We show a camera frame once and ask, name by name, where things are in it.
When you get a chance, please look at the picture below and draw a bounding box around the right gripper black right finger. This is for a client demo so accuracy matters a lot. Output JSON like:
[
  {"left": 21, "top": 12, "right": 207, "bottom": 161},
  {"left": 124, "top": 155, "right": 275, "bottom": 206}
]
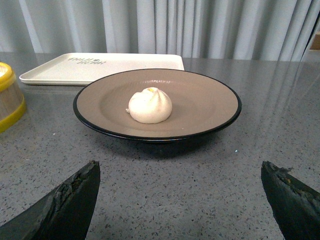
[{"left": 261, "top": 161, "right": 320, "bottom": 240}]

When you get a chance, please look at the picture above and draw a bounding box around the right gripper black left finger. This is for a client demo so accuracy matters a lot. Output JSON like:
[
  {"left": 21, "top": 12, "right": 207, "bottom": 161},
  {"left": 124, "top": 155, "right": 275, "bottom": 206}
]
[{"left": 0, "top": 161, "right": 100, "bottom": 240}]

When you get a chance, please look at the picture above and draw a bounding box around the white steamed bun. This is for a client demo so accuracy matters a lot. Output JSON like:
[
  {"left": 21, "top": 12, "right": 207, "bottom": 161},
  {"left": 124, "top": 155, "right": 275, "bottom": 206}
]
[{"left": 126, "top": 87, "right": 173, "bottom": 124}]

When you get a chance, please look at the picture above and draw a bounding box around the brown plate with black rim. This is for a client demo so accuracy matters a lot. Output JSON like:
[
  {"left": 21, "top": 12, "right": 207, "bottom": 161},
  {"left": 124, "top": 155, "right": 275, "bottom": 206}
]
[{"left": 73, "top": 68, "right": 242, "bottom": 143}]

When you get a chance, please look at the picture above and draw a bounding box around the cream rectangular serving tray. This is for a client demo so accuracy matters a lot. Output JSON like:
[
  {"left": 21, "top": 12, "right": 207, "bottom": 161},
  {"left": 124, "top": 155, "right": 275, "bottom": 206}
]
[{"left": 19, "top": 52, "right": 185, "bottom": 86}]

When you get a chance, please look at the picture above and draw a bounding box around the yellow rimmed bamboo steamer basket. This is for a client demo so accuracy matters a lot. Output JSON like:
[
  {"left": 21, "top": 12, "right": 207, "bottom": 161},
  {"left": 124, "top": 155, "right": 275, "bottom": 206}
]
[{"left": 0, "top": 62, "right": 27, "bottom": 133}]

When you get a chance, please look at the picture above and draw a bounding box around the wooden shelf edge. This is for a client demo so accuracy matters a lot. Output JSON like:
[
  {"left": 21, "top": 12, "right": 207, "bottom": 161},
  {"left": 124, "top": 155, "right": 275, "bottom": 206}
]
[{"left": 309, "top": 31, "right": 320, "bottom": 51}]

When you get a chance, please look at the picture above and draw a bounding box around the grey pleated curtain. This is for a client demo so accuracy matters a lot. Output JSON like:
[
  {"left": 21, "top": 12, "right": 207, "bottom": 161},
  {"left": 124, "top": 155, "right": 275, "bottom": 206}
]
[{"left": 0, "top": 0, "right": 320, "bottom": 62}]

